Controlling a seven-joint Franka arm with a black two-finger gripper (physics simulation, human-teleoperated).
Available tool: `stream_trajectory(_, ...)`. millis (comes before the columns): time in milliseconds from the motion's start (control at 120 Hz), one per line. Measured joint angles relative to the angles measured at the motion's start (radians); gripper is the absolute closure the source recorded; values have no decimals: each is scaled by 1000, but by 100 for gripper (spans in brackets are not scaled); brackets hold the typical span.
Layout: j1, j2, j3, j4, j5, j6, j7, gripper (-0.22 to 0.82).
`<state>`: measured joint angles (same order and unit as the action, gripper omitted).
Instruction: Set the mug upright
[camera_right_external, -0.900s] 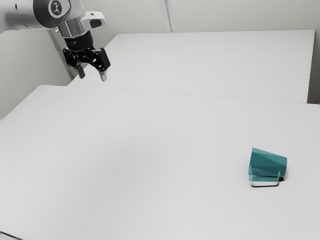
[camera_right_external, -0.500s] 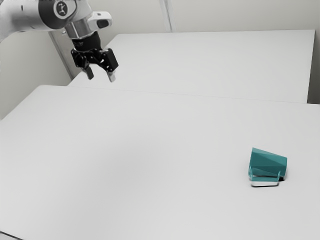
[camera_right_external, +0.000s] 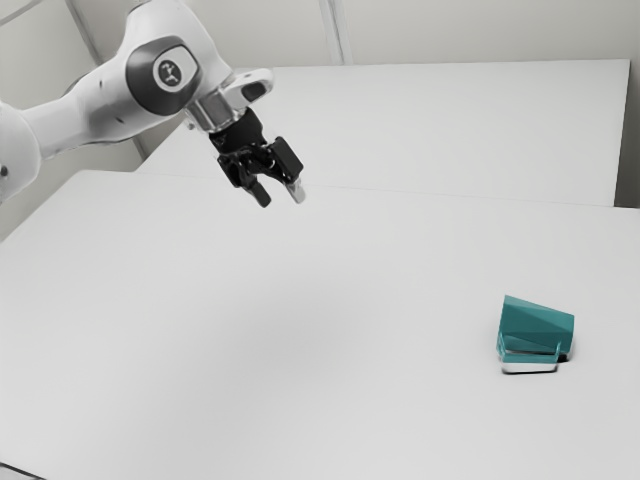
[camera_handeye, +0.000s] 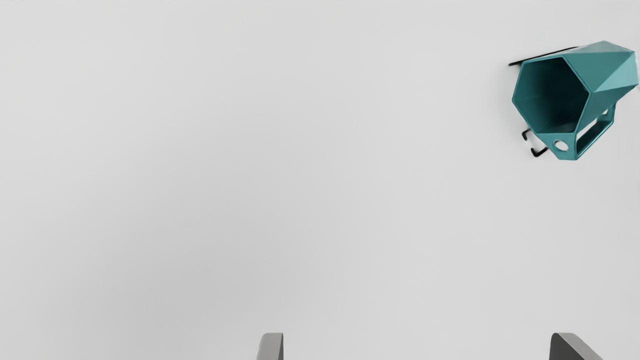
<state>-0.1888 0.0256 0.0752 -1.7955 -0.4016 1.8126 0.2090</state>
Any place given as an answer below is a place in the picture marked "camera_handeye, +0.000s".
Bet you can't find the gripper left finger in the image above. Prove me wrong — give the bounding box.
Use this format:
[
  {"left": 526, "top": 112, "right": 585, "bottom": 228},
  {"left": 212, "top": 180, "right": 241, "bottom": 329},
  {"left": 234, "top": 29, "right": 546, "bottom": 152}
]
[{"left": 256, "top": 332, "right": 284, "bottom": 360}]

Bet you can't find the teal faceted mug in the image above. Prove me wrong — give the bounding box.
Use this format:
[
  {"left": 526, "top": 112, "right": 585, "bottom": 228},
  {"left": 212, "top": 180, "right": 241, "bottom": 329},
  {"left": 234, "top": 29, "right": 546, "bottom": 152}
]
[{"left": 511, "top": 40, "right": 640, "bottom": 162}]

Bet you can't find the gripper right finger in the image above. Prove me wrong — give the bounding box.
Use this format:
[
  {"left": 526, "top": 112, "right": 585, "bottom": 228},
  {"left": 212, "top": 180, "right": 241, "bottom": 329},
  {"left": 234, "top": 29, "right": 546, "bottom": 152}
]
[{"left": 549, "top": 332, "right": 604, "bottom": 360}]

